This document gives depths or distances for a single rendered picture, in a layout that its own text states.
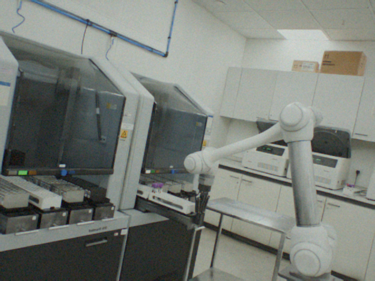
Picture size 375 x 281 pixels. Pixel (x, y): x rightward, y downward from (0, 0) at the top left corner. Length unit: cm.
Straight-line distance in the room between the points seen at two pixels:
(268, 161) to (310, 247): 279
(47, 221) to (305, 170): 117
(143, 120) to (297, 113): 95
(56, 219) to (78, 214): 12
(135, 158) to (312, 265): 114
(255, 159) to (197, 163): 265
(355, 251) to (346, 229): 23
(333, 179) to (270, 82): 149
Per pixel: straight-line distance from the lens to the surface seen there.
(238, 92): 490
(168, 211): 209
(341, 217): 411
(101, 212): 194
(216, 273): 276
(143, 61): 368
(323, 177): 412
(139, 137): 212
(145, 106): 212
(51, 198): 176
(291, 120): 157
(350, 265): 418
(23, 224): 169
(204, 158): 179
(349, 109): 440
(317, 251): 160
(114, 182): 206
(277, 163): 427
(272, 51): 522
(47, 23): 301
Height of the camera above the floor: 133
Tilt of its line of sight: 3 degrees down
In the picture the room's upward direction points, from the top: 11 degrees clockwise
